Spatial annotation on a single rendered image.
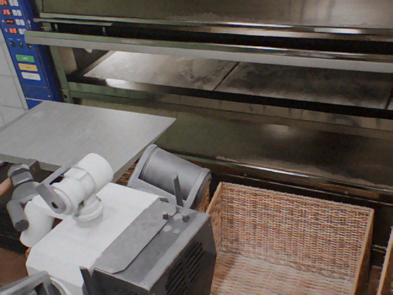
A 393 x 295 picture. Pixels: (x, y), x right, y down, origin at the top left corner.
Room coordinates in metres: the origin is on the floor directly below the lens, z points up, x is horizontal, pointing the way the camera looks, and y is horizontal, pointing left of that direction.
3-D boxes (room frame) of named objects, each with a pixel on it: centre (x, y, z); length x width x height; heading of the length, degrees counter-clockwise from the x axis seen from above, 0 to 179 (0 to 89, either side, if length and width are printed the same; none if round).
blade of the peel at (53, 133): (1.51, 0.38, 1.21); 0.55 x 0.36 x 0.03; 58
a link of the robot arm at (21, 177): (1.21, 0.47, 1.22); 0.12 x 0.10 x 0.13; 23
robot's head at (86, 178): (0.82, 0.22, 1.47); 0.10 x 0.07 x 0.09; 144
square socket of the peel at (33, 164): (1.32, 0.50, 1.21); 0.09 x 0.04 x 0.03; 148
